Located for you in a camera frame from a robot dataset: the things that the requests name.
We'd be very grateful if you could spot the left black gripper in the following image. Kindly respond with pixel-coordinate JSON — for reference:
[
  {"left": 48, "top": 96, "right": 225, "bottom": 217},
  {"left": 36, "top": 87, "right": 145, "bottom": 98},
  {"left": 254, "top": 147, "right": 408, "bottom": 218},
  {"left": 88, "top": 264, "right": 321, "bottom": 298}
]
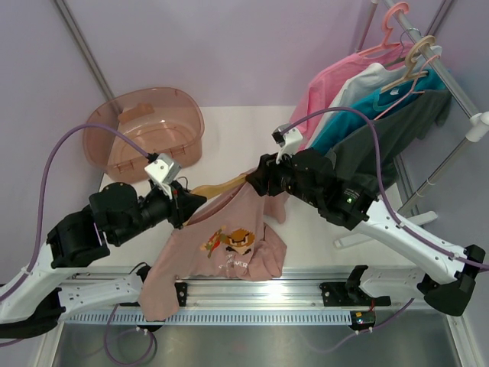
[{"left": 113, "top": 180, "right": 207, "bottom": 245}]

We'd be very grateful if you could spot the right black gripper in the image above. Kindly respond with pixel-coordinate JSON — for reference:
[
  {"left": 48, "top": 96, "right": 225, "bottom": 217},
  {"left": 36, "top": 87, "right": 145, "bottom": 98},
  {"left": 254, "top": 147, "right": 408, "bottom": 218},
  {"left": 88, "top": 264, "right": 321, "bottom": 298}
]
[{"left": 246, "top": 146, "right": 321, "bottom": 209}]

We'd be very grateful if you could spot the wooden clothes hanger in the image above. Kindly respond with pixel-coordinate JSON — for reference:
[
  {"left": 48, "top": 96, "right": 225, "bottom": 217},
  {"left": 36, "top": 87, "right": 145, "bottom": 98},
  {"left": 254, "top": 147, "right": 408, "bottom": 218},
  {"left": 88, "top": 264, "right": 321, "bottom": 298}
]
[{"left": 184, "top": 174, "right": 247, "bottom": 212}]

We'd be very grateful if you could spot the dusty pink printed t-shirt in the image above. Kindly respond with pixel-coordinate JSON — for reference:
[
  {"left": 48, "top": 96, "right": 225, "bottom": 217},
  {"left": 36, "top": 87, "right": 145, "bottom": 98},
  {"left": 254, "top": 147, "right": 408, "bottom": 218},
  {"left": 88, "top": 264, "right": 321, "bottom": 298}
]
[{"left": 138, "top": 183, "right": 289, "bottom": 321}]

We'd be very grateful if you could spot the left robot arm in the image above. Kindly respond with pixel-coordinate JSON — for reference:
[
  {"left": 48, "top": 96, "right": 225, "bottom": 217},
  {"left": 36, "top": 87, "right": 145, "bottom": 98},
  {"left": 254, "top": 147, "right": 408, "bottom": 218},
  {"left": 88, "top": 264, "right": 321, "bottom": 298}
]
[{"left": 1, "top": 181, "right": 207, "bottom": 340}]

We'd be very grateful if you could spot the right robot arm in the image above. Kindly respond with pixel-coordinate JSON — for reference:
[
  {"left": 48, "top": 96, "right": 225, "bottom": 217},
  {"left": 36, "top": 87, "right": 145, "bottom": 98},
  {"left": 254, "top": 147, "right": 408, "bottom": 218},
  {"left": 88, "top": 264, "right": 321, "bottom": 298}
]
[{"left": 246, "top": 149, "right": 485, "bottom": 317}]

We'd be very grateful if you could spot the dark grey t-shirt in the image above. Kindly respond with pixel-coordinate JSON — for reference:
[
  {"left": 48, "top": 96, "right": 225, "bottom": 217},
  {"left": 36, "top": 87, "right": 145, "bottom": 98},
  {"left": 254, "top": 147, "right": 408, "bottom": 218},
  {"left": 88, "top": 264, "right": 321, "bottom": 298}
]
[{"left": 325, "top": 89, "right": 452, "bottom": 195}]

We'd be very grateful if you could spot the bright pink t-shirt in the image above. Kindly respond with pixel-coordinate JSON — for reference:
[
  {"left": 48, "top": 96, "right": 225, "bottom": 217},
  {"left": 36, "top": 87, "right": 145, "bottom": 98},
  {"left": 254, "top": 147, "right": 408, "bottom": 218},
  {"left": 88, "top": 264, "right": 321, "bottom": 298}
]
[{"left": 288, "top": 42, "right": 416, "bottom": 152}]

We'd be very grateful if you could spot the white t-shirt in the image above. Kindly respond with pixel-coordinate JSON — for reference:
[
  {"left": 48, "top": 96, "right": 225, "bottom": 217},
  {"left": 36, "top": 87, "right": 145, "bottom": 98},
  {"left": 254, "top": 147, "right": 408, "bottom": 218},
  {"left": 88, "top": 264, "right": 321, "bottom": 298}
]
[{"left": 308, "top": 45, "right": 442, "bottom": 145}]

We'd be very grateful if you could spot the pink plastic hanger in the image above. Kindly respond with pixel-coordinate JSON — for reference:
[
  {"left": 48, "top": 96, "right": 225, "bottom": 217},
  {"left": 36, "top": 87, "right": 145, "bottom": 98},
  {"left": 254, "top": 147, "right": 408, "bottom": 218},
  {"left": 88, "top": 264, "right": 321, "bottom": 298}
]
[{"left": 355, "top": 1, "right": 410, "bottom": 57}]

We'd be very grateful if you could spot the teal t-shirt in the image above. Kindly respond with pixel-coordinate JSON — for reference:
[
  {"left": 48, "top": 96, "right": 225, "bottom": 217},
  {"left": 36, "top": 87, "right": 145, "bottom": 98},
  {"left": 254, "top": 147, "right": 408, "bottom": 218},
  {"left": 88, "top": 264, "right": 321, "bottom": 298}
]
[{"left": 309, "top": 69, "right": 447, "bottom": 153}]

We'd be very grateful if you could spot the thin pink hanger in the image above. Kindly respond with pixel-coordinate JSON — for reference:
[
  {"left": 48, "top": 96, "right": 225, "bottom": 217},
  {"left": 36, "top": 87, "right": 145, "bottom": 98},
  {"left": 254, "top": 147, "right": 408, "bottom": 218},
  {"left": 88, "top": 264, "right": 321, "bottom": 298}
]
[{"left": 374, "top": 55, "right": 440, "bottom": 121}]

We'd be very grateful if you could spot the transparent brown plastic basket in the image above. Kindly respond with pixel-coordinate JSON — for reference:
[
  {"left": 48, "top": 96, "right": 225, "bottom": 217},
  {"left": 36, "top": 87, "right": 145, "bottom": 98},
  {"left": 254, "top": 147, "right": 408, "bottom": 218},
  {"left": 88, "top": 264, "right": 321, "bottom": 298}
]
[{"left": 83, "top": 87, "right": 205, "bottom": 184}]

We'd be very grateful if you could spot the metal clothes rack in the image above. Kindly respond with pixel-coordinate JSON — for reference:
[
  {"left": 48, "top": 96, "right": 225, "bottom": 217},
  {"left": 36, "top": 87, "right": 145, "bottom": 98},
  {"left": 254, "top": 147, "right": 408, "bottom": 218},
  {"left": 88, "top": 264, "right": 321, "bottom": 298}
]
[{"left": 333, "top": 1, "right": 488, "bottom": 249}]

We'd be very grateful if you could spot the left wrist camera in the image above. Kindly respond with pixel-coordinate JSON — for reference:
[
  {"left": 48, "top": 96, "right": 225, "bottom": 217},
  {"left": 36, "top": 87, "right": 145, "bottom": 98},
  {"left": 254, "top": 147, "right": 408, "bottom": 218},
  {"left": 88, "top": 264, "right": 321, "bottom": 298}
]
[{"left": 144, "top": 153, "right": 181, "bottom": 199}]

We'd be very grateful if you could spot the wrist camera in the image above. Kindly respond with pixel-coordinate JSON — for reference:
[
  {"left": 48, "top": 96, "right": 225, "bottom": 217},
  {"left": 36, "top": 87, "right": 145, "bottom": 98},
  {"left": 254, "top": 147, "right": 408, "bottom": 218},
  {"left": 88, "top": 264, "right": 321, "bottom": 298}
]
[
  {"left": 144, "top": 153, "right": 181, "bottom": 199},
  {"left": 272, "top": 125, "right": 303, "bottom": 164}
]

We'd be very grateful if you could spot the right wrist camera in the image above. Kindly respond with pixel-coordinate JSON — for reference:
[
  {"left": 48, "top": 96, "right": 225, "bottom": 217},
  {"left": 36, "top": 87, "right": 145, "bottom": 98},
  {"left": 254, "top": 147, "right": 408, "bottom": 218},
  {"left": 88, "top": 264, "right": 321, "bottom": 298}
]
[{"left": 272, "top": 125, "right": 303, "bottom": 164}]

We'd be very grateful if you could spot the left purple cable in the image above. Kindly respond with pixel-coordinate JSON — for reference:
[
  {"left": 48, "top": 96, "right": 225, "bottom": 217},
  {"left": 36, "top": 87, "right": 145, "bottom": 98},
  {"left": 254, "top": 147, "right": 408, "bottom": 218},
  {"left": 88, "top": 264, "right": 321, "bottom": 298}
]
[{"left": 0, "top": 124, "right": 157, "bottom": 303}]

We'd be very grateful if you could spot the purple cable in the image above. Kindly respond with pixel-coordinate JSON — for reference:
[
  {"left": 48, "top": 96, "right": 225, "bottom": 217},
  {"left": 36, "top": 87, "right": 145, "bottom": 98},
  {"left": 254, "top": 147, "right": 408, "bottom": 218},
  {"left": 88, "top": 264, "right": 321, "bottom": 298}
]
[
  {"left": 0, "top": 124, "right": 157, "bottom": 303},
  {"left": 282, "top": 106, "right": 489, "bottom": 268}
]

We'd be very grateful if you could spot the aluminium mounting rail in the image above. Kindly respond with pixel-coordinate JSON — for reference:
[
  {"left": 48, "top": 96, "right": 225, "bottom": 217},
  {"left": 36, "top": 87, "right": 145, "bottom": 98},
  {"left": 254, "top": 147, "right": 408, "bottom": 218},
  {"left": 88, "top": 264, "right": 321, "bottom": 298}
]
[{"left": 65, "top": 265, "right": 426, "bottom": 321}]

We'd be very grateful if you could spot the white slotted cable duct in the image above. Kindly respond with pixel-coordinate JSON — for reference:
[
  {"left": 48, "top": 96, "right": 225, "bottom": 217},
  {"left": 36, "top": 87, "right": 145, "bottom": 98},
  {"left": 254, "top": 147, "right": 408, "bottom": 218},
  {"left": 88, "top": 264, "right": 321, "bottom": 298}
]
[{"left": 67, "top": 308, "right": 352, "bottom": 326}]

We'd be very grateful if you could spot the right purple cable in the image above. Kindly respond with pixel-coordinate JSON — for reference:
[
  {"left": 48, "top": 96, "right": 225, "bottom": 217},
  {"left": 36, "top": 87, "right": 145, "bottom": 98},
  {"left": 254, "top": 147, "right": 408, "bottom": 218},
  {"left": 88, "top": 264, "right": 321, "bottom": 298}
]
[{"left": 282, "top": 106, "right": 489, "bottom": 268}]

